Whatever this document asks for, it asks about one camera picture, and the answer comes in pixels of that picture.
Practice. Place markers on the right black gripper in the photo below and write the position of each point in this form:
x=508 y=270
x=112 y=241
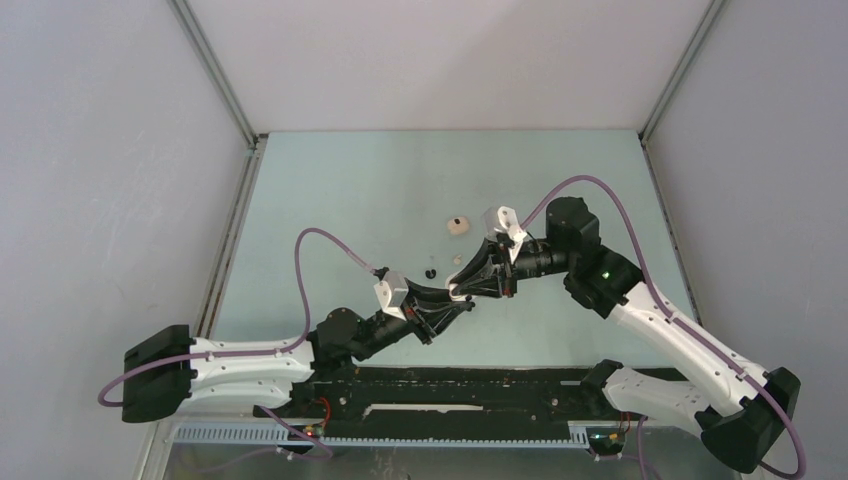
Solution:
x=491 y=285

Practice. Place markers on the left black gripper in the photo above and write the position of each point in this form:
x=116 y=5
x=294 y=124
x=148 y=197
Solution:
x=430 y=311

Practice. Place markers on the beige earbud charging case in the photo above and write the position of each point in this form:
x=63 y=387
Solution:
x=458 y=225

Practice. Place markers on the white earbud charging case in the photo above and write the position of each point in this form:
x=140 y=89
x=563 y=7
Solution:
x=454 y=293

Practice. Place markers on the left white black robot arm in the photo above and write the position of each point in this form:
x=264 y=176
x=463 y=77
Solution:
x=173 y=372

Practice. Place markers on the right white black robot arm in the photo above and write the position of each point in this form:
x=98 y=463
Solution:
x=736 y=407

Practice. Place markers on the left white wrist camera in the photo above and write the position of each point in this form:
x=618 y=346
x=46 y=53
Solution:
x=391 y=291

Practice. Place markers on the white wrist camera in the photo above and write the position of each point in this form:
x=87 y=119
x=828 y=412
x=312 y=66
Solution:
x=391 y=291
x=503 y=221

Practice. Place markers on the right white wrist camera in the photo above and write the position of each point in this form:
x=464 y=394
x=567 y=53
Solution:
x=503 y=221

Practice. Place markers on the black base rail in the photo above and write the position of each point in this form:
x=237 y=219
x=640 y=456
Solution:
x=453 y=403

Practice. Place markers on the grey cable duct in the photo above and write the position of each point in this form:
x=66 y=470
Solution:
x=266 y=434

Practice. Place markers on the left aluminium frame post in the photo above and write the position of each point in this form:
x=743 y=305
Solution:
x=200 y=43

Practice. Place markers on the aluminium frame post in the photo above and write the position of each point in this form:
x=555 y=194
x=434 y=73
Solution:
x=200 y=43
x=687 y=60

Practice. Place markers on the right aluminium frame post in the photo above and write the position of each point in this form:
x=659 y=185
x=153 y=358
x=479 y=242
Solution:
x=687 y=60

